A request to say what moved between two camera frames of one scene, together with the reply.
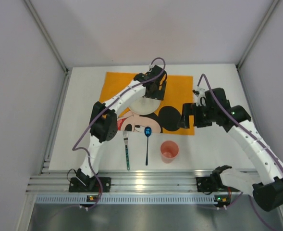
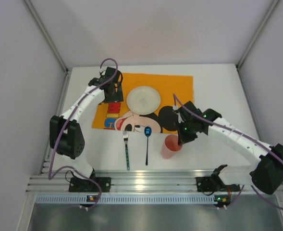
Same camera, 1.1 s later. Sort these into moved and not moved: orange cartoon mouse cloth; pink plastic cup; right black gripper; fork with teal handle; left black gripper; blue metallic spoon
Moved: left black gripper; pink plastic cup; right black gripper
Not moved: fork with teal handle; orange cartoon mouse cloth; blue metallic spoon
